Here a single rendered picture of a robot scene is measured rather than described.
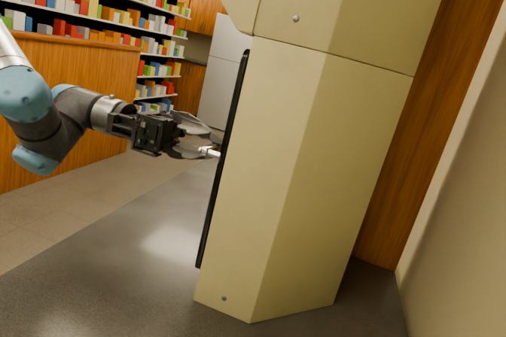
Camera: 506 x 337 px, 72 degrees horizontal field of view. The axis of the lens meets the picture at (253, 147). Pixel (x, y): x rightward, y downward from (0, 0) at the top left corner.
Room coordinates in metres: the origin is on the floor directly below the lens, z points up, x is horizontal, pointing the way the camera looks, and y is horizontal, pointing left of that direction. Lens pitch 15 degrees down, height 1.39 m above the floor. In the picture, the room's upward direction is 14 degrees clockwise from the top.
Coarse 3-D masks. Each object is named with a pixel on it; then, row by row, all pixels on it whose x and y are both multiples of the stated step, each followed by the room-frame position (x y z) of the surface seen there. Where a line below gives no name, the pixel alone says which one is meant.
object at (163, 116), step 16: (128, 112) 0.67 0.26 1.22; (144, 112) 0.63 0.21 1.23; (160, 112) 0.68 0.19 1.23; (112, 128) 0.62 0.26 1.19; (128, 128) 0.62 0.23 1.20; (144, 128) 0.61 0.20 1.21; (160, 128) 0.60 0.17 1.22; (176, 128) 0.66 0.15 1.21; (144, 144) 0.61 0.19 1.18; (160, 144) 0.61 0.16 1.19
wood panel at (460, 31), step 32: (448, 0) 0.83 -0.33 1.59; (480, 0) 0.82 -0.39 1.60; (448, 32) 0.83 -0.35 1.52; (480, 32) 0.81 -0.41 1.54; (448, 64) 0.82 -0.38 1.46; (416, 96) 0.83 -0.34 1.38; (448, 96) 0.82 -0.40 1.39; (416, 128) 0.83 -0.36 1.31; (448, 128) 0.81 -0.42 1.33; (384, 160) 0.84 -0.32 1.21; (416, 160) 0.82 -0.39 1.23; (384, 192) 0.83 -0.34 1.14; (416, 192) 0.82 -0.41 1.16; (384, 224) 0.82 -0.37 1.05; (352, 256) 0.83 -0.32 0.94; (384, 256) 0.82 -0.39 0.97
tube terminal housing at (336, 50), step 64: (320, 0) 0.52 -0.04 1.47; (384, 0) 0.55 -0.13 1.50; (256, 64) 0.53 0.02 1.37; (320, 64) 0.51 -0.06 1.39; (384, 64) 0.58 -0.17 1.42; (256, 128) 0.53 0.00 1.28; (320, 128) 0.53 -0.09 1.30; (384, 128) 0.60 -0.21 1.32; (256, 192) 0.52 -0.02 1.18; (320, 192) 0.55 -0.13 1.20; (256, 256) 0.52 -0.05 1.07; (320, 256) 0.57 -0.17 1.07; (256, 320) 0.52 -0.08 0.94
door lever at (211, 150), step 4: (208, 144) 0.62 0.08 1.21; (212, 144) 0.63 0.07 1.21; (216, 144) 0.64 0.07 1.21; (200, 148) 0.60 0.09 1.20; (204, 148) 0.59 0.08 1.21; (208, 148) 0.59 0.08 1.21; (212, 148) 0.61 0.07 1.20; (216, 148) 0.63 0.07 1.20; (220, 148) 0.65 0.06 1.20; (200, 152) 0.59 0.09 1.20; (204, 152) 0.59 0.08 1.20; (208, 152) 0.59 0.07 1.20; (212, 152) 0.59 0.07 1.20; (216, 152) 0.59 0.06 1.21; (212, 156) 0.59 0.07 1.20; (216, 156) 0.59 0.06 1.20
